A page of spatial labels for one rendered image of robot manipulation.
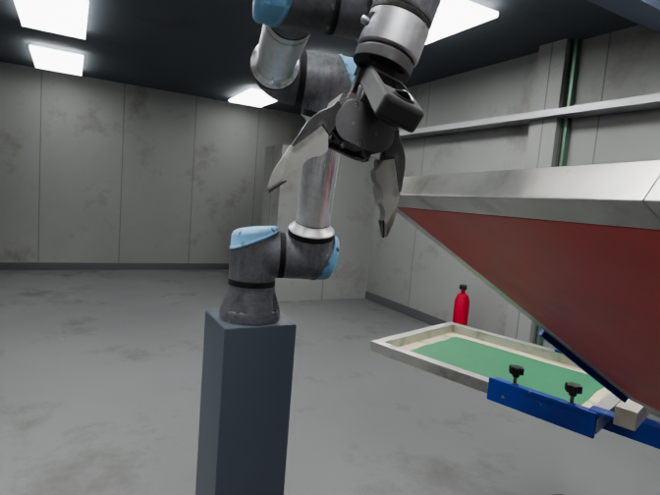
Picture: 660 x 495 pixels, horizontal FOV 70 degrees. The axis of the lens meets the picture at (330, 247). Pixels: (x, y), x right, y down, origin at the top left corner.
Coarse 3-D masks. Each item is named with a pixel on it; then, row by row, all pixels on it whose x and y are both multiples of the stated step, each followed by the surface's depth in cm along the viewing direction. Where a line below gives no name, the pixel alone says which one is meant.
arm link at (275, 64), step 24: (264, 0) 59; (288, 0) 59; (312, 0) 59; (336, 0) 60; (264, 24) 62; (288, 24) 62; (312, 24) 62; (336, 24) 62; (264, 48) 77; (288, 48) 71; (264, 72) 88; (288, 72) 86; (288, 96) 99
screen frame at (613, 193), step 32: (416, 192) 69; (448, 192) 60; (480, 192) 53; (512, 192) 48; (544, 192) 43; (576, 192) 40; (608, 192) 36; (640, 192) 34; (416, 224) 85; (608, 224) 39; (640, 224) 36; (576, 352) 97
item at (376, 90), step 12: (372, 72) 51; (372, 84) 50; (384, 84) 47; (396, 84) 51; (372, 96) 48; (384, 96) 45; (396, 96) 45; (408, 96) 46; (372, 108) 47; (384, 108) 45; (396, 108) 45; (408, 108) 45; (420, 108) 46; (384, 120) 47; (396, 120) 46; (408, 120) 46; (420, 120) 46
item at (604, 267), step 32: (512, 224) 54; (544, 224) 48; (576, 224) 43; (544, 256) 57; (576, 256) 50; (608, 256) 45; (640, 256) 41; (576, 288) 60; (608, 288) 53; (640, 288) 47; (608, 320) 64; (640, 320) 55; (640, 352) 67
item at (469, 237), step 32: (448, 224) 72; (480, 224) 61; (480, 256) 77; (512, 256) 65; (512, 288) 83; (544, 288) 69; (544, 320) 90; (576, 320) 75; (608, 352) 80; (640, 384) 86
